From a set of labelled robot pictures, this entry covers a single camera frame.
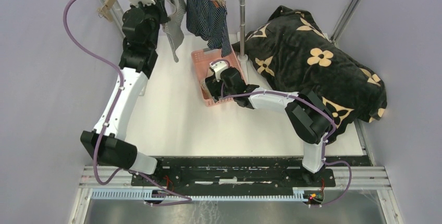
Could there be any grey striped underwear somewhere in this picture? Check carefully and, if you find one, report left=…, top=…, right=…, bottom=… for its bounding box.
left=163, top=0, right=186, bottom=63

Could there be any navy striped underwear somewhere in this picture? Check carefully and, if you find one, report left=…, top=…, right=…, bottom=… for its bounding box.
left=186, top=0, right=232, bottom=57

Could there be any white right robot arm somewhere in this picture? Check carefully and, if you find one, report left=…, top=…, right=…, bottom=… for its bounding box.
left=201, top=67, right=337, bottom=186

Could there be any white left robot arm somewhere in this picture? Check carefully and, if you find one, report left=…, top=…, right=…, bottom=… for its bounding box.
left=80, top=0, right=168, bottom=186

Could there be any right metal rack pole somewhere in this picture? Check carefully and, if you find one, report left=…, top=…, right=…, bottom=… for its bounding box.
left=238, top=0, right=247, bottom=62

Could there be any pink plastic basket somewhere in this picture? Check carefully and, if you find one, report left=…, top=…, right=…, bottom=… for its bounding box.
left=191, top=48, right=232, bottom=107

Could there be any black floral blanket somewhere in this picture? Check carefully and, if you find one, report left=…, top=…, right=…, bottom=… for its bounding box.
left=232, top=6, right=387, bottom=143

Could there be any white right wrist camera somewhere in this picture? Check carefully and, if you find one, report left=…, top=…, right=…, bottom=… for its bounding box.
left=210, top=58, right=230, bottom=81

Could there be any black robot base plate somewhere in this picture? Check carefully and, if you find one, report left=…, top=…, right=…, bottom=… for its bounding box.
left=150, top=156, right=336, bottom=196

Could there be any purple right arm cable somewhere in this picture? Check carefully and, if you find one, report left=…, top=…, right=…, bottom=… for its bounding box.
left=210, top=60, right=353, bottom=207

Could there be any left aluminium frame rail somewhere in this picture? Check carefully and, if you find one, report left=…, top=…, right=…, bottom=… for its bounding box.
left=93, top=121, right=109, bottom=159

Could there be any right aluminium frame post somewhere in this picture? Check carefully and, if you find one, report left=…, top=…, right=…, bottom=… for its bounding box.
left=330, top=0, right=361, bottom=45

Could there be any white slotted cable duct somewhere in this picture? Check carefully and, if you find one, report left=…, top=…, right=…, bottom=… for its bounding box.
left=91, top=188, right=310, bottom=203

